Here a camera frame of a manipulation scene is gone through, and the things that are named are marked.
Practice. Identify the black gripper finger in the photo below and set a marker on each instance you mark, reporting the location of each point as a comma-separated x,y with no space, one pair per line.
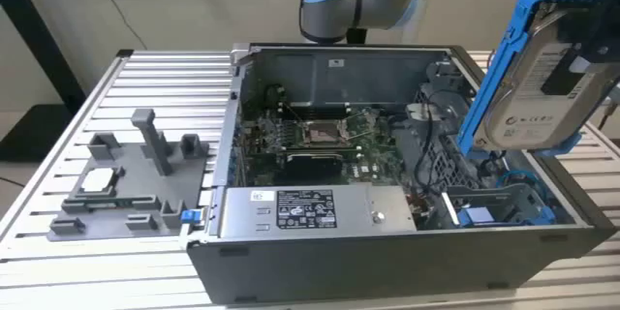
600,34

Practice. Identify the hard disk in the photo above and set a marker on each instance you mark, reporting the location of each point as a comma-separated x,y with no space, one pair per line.
523,114

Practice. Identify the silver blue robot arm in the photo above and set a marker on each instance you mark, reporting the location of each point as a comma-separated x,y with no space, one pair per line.
368,1

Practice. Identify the blue disk carrier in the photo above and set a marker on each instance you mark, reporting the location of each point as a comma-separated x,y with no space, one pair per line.
476,217

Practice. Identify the black RAM slot bank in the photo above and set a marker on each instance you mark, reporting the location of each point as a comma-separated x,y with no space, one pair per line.
315,108
324,148

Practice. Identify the perforated metal drive cage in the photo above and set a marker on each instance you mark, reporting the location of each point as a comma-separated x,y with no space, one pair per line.
436,150

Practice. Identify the green motherboard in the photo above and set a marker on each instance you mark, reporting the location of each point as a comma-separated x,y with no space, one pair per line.
377,150

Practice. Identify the CPU socket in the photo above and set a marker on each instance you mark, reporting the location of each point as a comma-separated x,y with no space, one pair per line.
321,134

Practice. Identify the black graphics card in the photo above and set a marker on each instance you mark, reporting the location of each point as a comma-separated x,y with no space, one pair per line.
312,168

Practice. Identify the black open PC case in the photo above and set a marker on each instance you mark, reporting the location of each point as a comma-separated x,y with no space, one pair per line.
363,270

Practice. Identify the grey power supply unit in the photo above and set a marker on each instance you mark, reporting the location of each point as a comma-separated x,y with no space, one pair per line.
241,215

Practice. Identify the black table corner cap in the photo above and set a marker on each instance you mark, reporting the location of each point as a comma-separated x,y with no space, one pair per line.
124,52

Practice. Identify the blue case latch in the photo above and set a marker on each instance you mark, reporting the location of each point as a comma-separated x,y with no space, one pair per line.
189,215

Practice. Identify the grey parts rack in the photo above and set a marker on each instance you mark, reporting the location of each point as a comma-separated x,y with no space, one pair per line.
140,183

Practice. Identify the green RAM stick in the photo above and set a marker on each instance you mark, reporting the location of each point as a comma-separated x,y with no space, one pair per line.
116,204

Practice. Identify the silver CPU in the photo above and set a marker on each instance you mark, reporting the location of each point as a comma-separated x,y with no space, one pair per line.
99,180

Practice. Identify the black floor base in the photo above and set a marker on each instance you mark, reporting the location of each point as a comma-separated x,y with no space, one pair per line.
33,132

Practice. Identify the black slanted frame post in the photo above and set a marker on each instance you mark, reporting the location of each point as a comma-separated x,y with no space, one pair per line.
36,34

